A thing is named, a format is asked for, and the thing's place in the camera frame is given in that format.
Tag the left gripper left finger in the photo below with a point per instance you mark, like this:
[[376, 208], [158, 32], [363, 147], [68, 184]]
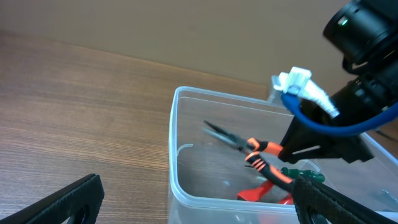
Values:
[[77, 203]]

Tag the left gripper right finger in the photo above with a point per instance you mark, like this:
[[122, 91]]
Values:
[[317, 203]]

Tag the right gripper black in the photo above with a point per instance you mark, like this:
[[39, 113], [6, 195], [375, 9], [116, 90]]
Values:
[[364, 104]]

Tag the green handled screwdriver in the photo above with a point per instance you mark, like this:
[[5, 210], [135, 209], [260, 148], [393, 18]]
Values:
[[296, 173]]

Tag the red handled cutters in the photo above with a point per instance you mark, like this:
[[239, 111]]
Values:
[[254, 195]]

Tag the orange black needle-nose pliers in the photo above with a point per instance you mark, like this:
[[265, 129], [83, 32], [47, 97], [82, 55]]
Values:
[[253, 149]]

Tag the clear plastic container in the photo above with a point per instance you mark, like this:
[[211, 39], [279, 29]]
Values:
[[206, 174]]

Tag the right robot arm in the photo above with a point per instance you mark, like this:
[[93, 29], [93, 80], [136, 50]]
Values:
[[366, 33]]

